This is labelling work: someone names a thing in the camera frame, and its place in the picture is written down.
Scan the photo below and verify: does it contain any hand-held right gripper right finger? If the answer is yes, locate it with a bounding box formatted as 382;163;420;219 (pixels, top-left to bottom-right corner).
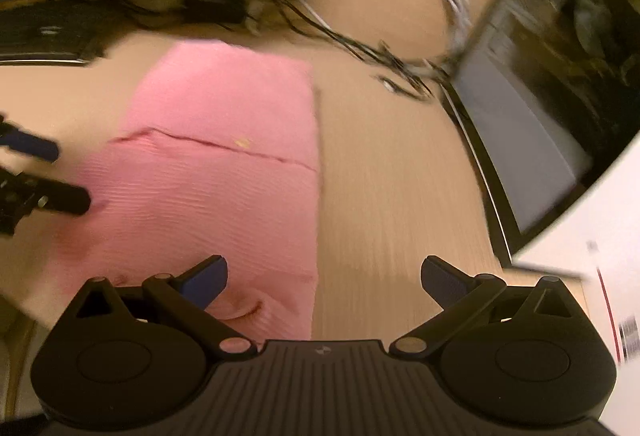
387;255;576;359

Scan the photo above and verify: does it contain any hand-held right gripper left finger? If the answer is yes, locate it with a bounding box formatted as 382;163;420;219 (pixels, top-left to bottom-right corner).
60;255;258;359

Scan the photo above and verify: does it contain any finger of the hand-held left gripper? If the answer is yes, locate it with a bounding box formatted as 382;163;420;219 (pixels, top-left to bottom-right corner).
30;180;92;217
0;115;60;163

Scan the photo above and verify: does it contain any pink knitted sweater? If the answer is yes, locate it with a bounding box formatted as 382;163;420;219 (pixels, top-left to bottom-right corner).
20;41;322;342

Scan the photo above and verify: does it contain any black keyboard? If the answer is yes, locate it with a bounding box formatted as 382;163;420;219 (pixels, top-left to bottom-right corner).
0;1;107;66

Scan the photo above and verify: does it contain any white carton box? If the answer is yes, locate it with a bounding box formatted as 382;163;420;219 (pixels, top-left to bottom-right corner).
582;266;640;436

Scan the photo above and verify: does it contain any black power adapter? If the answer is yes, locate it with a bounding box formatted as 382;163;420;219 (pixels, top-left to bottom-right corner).
182;0;251;26

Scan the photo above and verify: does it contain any white computer case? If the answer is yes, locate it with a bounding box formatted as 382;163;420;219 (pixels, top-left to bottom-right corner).
439;0;640;279

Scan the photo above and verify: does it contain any black cable bundle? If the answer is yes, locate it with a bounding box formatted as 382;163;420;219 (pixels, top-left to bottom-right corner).
249;0;443;103

